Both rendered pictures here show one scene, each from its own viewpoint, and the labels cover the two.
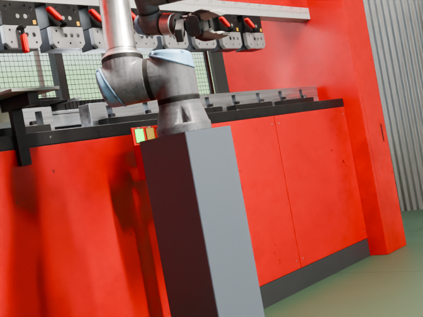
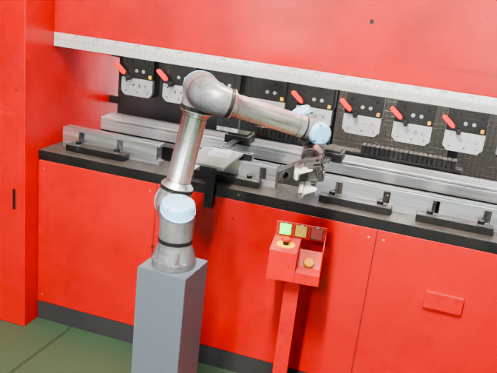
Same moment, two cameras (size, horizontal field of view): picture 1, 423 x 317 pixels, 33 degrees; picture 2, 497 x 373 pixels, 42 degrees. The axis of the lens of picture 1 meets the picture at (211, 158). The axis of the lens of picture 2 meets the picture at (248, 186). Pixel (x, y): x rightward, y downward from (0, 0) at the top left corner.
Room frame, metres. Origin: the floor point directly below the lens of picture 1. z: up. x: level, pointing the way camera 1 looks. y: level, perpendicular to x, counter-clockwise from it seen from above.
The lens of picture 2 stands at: (1.37, -1.88, 1.73)
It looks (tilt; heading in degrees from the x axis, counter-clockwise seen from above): 18 degrees down; 66
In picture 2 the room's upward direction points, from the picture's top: 7 degrees clockwise
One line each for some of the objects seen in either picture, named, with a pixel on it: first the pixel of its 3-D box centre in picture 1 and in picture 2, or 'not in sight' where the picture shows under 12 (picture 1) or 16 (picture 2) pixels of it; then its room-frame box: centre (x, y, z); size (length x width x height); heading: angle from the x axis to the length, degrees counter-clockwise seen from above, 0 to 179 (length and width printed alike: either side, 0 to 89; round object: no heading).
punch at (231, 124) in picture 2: not in sight; (228, 121); (2.37, 0.70, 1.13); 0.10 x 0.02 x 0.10; 141
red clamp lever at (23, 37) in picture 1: (22, 38); not in sight; (2.45, 0.55, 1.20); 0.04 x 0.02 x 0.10; 51
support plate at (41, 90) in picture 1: (10, 96); (214, 157); (2.27, 0.59, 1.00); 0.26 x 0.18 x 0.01; 51
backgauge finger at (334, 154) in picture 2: (56, 102); (328, 156); (2.80, 0.55, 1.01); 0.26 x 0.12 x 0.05; 51
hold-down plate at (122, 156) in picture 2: not in sight; (97, 152); (1.86, 1.03, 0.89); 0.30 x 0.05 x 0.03; 141
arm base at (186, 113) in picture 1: (181, 115); (174, 250); (1.97, 0.06, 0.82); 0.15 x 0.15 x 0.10
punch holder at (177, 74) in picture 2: not in sight; (183, 83); (2.19, 0.84, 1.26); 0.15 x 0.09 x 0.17; 141
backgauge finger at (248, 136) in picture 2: not in sight; (234, 139); (2.46, 0.83, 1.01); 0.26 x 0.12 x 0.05; 51
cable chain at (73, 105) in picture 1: (80, 105); (408, 155); (3.22, 0.53, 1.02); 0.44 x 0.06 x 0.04; 141
